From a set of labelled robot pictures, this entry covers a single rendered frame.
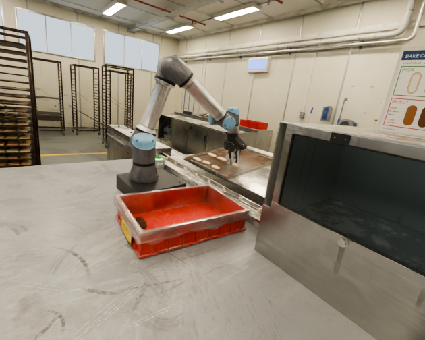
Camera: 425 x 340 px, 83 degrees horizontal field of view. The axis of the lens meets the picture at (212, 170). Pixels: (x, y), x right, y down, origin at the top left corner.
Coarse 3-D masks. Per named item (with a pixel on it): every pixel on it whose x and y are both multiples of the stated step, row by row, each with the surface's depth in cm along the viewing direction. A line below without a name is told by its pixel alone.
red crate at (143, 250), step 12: (192, 204) 122; (204, 204) 124; (144, 216) 105; (156, 216) 107; (168, 216) 108; (180, 216) 109; (192, 216) 111; (204, 216) 112; (228, 228) 98; (240, 228) 102; (132, 240) 85; (168, 240) 82; (180, 240) 86; (192, 240) 89; (204, 240) 92; (144, 252) 79; (156, 252) 81
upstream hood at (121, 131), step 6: (108, 126) 279; (114, 126) 275; (120, 126) 280; (114, 132) 264; (120, 132) 246; (126, 132) 246; (132, 132) 250; (126, 138) 234; (156, 144) 206; (162, 144) 209; (156, 150) 193; (162, 150) 196; (168, 150) 200
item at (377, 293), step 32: (288, 128) 75; (320, 128) 68; (352, 128) 89; (288, 160) 76; (416, 160) 51; (288, 224) 78; (320, 224) 69; (288, 256) 79; (320, 256) 70; (352, 256) 63; (384, 256) 57; (320, 288) 71; (352, 288) 64; (384, 288) 58; (416, 288) 53; (352, 320) 65; (384, 320) 59; (416, 320) 54
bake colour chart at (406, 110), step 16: (416, 48) 125; (400, 64) 130; (416, 64) 125; (400, 80) 131; (416, 80) 126; (400, 96) 132; (416, 96) 127; (384, 112) 138; (400, 112) 132; (416, 112) 127; (384, 128) 138; (400, 128) 133; (416, 128) 128
